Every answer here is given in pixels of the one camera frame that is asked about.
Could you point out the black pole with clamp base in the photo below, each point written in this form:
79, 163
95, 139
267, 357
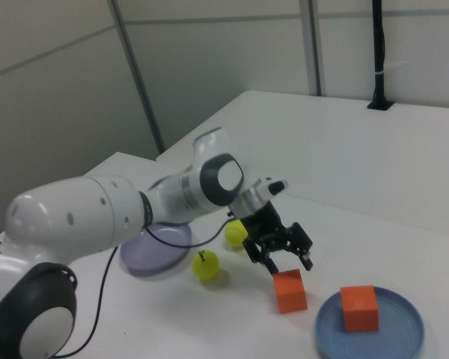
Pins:
378, 56

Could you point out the purple plastic plate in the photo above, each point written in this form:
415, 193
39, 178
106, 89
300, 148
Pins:
153, 258

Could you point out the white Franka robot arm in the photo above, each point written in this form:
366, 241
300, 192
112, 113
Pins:
78, 217

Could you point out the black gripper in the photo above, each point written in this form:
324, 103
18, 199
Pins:
263, 222

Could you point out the orange foam cube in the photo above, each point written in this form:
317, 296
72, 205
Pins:
290, 295
359, 310

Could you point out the yellow tennis ball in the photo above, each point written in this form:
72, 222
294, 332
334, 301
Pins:
234, 235
206, 265

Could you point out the blue plastic plate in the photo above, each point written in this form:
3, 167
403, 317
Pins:
400, 329

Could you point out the grey partition post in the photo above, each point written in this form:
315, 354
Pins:
134, 71
313, 48

